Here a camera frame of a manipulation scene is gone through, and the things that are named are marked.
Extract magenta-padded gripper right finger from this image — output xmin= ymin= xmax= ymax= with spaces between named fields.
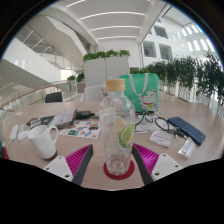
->
xmin=131 ymin=143 xmax=184 ymax=186

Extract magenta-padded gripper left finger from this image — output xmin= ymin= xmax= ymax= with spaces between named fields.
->
xmin=43 ymin=143 xmax=95 ymax=187

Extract clear lime-label drink bottle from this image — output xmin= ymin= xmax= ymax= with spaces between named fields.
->
xmin=98 ymin=78 xmax=137 ymax=177

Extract clear plastic-wrapped white packet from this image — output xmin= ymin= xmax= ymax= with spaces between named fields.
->
xmin=177 ymin=136 xmax=197 ymax=159

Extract white ceramic mug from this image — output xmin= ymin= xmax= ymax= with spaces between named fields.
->
xmin=27 ymin=124 xmax=60 ymax=160

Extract bunch of keys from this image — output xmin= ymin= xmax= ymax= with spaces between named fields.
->
xmin=168 ymin=128 xmax=188 ymax=140

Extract colourful sticker sheet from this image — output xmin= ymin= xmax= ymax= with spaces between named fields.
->
xmin=59 ymin=119 xmax=101 ymax=139

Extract white computer mouse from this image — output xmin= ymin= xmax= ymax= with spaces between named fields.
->
xmin=16 ymin=130 xmax=30 ymax=141

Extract flat round red coaster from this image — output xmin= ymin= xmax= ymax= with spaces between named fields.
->
xmin=103 ymin=159 xmax=136 ymax=181

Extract open white-paged book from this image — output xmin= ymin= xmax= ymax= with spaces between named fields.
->
xmin=46 ymin=107 xmax=79 ymax=130

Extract small red black box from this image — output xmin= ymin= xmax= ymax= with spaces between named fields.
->
xmin=26 ymin=116 xmax=43 ymax=127

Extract black flat device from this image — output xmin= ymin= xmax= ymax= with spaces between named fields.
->
xmin=75 ymin=110 xmax=98 ymax=120

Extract white charger block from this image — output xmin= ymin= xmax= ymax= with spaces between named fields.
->
xmin=9 ymin=124 xmax=20 ymax=142

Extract black chair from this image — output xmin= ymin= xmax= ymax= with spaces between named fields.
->
xmin=44 ymin=91 xmax=64 ymax=104

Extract green cat-print tote bag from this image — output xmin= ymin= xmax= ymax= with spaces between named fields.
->
xmin=118 ymin=72 xmax=161 ymax=114

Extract white chair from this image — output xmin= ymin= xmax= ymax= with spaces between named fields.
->
xmin=83 ymin=85 xmax=106 ymax=102

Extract small brown planter with plant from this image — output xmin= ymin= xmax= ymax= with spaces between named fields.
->
xmin=66 ymin=73 xmax=86 ymax=94

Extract row of potted green trees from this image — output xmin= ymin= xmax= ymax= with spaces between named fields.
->
xmin=130 ymin=53 xmax=224 ymax=108

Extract white planter box with greenery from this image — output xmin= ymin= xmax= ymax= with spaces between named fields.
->
xmin=83 ymin=49 xmax=132 ymax=88

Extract ceiling strip lights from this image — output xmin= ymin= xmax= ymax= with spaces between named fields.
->
xmin=64 ymin=0 xmax=146 ymax=42

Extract black looped cable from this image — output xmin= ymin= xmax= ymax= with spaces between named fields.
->
xmin=134 ymin=111 xmax=169 ymax=133

